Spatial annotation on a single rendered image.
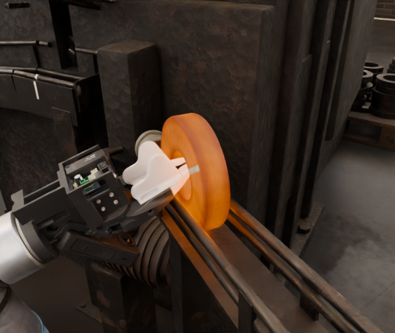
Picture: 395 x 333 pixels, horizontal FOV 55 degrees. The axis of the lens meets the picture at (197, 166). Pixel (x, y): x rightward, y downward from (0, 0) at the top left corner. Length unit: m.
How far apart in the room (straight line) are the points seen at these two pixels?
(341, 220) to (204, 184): 1.27
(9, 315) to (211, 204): 0.27
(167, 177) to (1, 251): 0.19
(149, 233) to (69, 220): 0.24
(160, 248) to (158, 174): 0.23
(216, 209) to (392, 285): 1.07
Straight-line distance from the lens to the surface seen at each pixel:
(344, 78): 1.58
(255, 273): 0.45
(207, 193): 0.42
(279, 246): 0.40
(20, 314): 0.53
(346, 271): 1.44
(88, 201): 0.43
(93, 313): 1.26
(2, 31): 1.15
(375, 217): 1.73
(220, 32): 0.71
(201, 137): 0.43
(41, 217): 0.45
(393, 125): 2.26
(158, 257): 0.66
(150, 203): 0.45
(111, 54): 0.73
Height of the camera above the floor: 0.96
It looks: 30 degrees down
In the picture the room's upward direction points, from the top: straight up
